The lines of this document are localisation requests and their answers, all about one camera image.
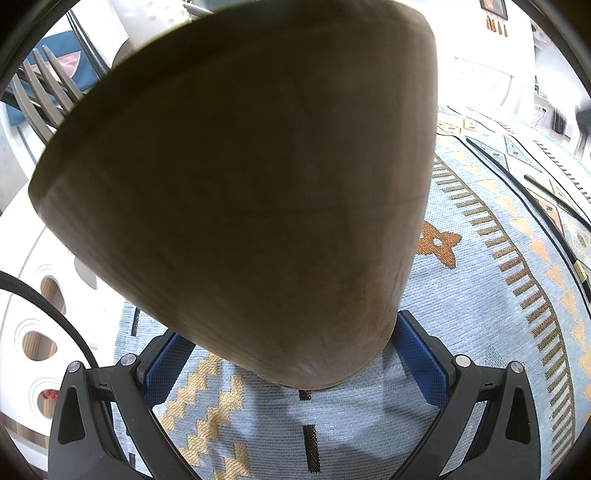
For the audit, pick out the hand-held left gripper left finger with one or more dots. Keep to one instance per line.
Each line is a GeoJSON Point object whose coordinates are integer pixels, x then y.
{"type": "Point", "coordinates": [166, 364]}

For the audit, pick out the wooden utensil holder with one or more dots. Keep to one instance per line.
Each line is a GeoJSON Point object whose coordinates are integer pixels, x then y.
{"type": "Point", "coordinates": [240, 184]}

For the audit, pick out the blue pink cushion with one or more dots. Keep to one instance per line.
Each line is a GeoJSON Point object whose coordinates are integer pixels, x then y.
{"type": "Point", "coordinates": [78, 55]}

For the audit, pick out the small framed picture with tassels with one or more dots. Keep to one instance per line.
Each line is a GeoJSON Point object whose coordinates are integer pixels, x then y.
{"type": "Point", "coordinates": [493, 3]}

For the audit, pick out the white chair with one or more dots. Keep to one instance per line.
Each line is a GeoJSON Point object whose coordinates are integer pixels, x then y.
{"type": "Point", "coordinates": [27, 286]}
{"type": "Point", "coordinates": [485, 78]}

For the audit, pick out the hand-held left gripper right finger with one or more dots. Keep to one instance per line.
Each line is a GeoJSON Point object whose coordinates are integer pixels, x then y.
{"type": "Point", "coordinates": [422, 360]}

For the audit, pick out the blue yellow patterned table mat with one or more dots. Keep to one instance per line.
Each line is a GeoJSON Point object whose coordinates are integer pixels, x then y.
{"type": "Point", "coordinates": [485, 323]}

